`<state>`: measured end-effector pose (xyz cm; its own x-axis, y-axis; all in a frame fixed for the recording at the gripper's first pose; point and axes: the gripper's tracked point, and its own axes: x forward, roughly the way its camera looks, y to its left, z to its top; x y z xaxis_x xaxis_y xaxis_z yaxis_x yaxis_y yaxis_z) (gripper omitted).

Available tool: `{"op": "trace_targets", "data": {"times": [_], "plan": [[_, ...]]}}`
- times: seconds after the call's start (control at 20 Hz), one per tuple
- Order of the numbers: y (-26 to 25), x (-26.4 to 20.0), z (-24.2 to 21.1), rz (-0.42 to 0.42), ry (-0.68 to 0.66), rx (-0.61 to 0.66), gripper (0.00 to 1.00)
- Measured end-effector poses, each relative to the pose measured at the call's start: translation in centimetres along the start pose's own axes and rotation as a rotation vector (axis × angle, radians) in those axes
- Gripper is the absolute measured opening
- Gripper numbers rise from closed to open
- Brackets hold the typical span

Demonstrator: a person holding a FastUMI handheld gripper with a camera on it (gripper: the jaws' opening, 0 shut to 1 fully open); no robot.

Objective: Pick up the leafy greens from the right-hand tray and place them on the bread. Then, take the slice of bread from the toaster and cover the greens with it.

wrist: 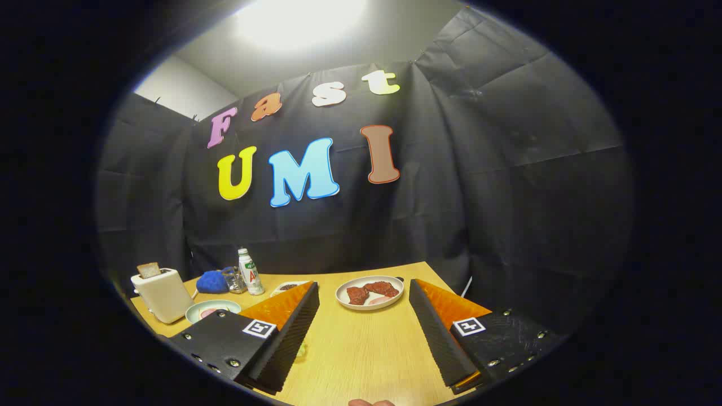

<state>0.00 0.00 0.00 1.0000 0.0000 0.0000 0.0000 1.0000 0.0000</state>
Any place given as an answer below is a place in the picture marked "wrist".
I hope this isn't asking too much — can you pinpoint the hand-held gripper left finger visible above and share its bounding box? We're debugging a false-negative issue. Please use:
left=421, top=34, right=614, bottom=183
left=168, top=281, right=321, bottom=394

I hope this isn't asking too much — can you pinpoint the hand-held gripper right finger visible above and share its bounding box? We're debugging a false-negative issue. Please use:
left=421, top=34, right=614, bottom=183
left=408, top=278, right=566, bottom=395

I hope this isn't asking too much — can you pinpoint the white divided dish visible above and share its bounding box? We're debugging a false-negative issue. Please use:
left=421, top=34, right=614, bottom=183
left=270, top=281, right=310, bottom=298

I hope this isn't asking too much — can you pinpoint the white drink bottle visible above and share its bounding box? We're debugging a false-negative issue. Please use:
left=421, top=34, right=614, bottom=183
left=237, top=248, right=265, bottom=296

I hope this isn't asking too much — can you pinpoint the white round bowl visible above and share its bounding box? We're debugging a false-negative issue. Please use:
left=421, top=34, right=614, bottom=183
left=335, top=275, right=405, bottom=311

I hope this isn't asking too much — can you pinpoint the clear utensil holder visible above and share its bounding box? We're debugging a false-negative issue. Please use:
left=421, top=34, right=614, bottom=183
left=222, top=267, right=247, bottom=294

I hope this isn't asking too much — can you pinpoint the light green plate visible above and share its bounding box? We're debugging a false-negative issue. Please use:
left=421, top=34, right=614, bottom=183
left=185, top=299, right=242, bottom=325

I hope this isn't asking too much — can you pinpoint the blue oven mitt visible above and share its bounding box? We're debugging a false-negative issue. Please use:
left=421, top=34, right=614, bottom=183
left=196, top=267, right=237, bottom=295

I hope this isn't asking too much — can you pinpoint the white toaster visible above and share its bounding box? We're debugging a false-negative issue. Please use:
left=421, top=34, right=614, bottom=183
left=131, top=268, right=195, bottom=324

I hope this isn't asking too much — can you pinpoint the black backdrop cloth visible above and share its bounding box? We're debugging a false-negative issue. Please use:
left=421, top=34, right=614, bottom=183
left=96, top=6, right=635, bottom=339

